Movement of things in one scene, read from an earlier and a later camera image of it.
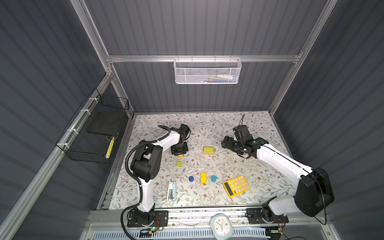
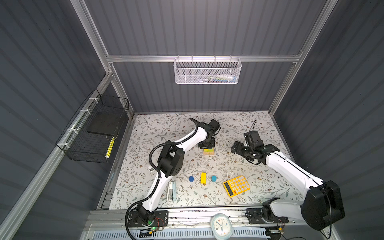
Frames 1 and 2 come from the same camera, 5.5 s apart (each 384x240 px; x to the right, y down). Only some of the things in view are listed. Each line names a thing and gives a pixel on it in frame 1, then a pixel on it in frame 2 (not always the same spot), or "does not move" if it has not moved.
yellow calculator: x=237 y=186 does not move
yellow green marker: x=111 y=143 does not move
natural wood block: x=208 y=152 does not move
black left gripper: x=184 y=151 -> x=212 y=145
